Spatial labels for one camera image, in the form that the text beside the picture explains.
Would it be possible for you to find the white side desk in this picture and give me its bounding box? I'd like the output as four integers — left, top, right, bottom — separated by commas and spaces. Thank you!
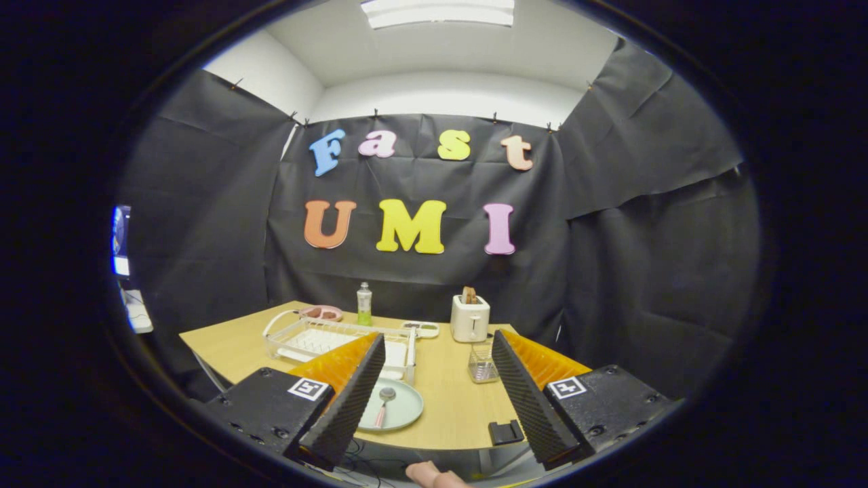
122, 290, 154, 334

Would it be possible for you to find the pink handled spoon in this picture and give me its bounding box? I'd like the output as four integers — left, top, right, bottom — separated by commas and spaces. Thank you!
374, 387, 397, 429

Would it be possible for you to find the pale green plate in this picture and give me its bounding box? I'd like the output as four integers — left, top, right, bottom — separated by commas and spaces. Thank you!
357, 378, 425, 432

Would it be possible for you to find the computer monitor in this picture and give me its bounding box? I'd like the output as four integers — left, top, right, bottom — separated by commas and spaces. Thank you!
112, 205, 132, 279

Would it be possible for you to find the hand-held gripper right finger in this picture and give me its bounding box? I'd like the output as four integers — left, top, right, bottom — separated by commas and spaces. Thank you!
490, 329, 680, 472

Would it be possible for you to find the metal wire basket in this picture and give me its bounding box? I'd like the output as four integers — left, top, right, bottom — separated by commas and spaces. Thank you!
467, 341, 501, 384

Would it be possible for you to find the white toaster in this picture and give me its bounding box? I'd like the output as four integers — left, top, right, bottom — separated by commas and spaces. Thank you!
450, 295, 491, 343

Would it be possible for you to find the black table clamp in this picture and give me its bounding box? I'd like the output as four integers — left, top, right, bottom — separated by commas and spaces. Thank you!
488, 420, 525, 447

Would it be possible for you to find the white wire dish rack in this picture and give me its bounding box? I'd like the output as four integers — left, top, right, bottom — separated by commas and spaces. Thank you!
262, 309, 418, 386

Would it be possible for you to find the black backdrop cloth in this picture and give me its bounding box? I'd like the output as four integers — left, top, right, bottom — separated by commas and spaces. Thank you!
115, 37, 762, 401

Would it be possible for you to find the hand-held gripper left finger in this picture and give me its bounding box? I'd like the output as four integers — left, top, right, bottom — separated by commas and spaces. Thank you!
202, 332, 387, 472

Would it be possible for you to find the ceiling light panel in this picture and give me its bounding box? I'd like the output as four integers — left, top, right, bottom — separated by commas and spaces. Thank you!
359, 0, 516, 29

